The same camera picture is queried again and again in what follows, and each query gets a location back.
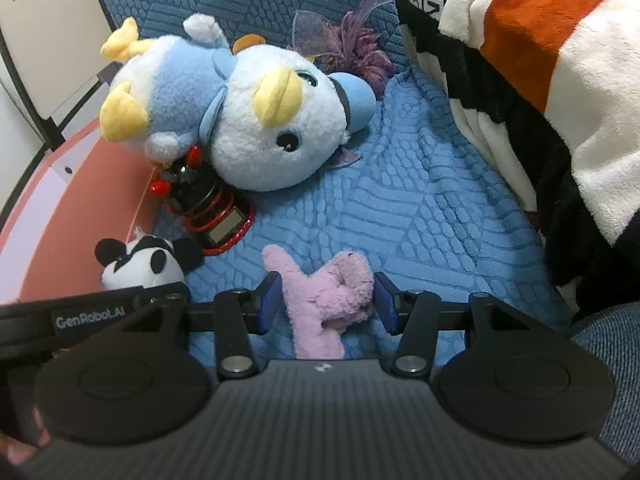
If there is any pink fuzzy hair clip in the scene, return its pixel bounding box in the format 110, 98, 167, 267
262, 244, 374, 360

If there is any black red devil toy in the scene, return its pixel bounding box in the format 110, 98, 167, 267
149, 146, 256, 256

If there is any small panda plush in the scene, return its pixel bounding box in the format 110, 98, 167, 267
94, 234, 204, 290

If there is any white blue penguin plush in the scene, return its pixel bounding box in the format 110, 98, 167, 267
99, 13, 376, 192

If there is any brown bear plush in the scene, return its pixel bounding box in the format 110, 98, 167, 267
231, 34, 266, 54

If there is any person's left hand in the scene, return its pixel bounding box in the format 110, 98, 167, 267
0, 406, 51, 466

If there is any blue quilted chair cushion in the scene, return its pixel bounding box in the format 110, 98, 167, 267
103, 0, 572, 330

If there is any pink cardboard box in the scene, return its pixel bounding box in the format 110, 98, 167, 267
1, 119, 160, 304

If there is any striped fleece blanket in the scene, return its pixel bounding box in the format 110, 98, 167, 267
396, 0, 639, 314

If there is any beige folding chair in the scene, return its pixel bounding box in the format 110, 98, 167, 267
1, 0, 115, 151

